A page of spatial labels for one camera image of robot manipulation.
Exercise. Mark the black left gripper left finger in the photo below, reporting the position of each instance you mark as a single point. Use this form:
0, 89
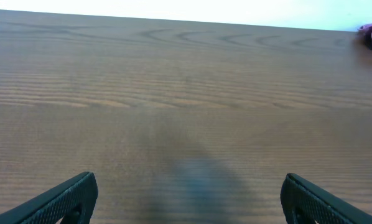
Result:
72, 201

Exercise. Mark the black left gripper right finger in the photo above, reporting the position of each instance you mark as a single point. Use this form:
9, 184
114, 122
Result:
306, 203

